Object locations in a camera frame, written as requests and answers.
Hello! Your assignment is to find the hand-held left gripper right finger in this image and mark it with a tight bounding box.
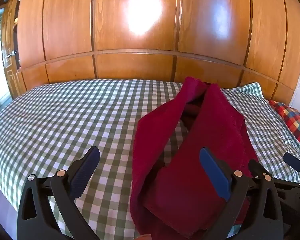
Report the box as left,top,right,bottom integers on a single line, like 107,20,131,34
199,147,284,240

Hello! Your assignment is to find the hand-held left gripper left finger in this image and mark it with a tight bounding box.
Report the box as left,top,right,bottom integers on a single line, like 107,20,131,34
16,146,100,240

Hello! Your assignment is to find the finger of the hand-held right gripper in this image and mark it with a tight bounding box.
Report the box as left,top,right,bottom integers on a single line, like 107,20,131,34
248,158,265,180
283,152,300,181

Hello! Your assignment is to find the dark red garment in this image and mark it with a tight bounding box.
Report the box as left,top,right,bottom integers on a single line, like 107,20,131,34
129,76,259,239

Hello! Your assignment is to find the multicoloured checkered pillow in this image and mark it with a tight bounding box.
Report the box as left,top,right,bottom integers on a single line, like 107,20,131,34
268,99,300,153

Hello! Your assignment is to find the green checkered bedspread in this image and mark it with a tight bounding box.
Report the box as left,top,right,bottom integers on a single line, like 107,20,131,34
0,79,300,240

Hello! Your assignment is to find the green checkered pillow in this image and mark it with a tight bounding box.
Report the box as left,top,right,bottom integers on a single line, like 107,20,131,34
231,82,263,99

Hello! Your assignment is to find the wooden door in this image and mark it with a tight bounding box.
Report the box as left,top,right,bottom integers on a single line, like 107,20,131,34
0,0,22,99

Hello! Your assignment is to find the wooden wardrobe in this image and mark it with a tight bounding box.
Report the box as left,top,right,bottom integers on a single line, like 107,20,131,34
14,0,300,105

